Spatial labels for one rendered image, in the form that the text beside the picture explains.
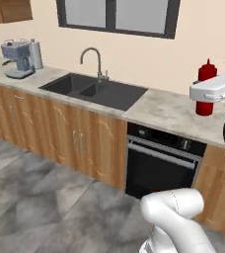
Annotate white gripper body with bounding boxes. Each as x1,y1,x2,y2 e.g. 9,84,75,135
188,70,225,104

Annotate dark double sink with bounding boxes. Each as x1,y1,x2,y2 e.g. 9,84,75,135
37,72,149,113

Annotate silver oven handle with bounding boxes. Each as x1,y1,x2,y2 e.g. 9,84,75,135
126,141,197,170

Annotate black oven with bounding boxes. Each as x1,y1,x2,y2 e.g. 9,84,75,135
124,122,208,201

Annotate wooden drawer front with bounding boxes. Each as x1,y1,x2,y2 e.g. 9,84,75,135
3,86,40,109

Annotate wooden wall cabinet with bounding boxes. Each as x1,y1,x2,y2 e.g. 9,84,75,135
0,0,34,25

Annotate grey coffee machine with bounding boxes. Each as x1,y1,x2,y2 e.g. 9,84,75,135
0,39,37,80

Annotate red ketchup bottle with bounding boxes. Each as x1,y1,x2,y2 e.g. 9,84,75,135
194,58,218,118

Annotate dark framed window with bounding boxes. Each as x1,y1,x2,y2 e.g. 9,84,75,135
55,0,182,41

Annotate silver door handle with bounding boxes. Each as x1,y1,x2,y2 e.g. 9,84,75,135
80,131,86,156
72,129,78,153
9,105,17,126

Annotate silver curved tap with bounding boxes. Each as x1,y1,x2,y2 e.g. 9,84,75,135
79,46,110,83

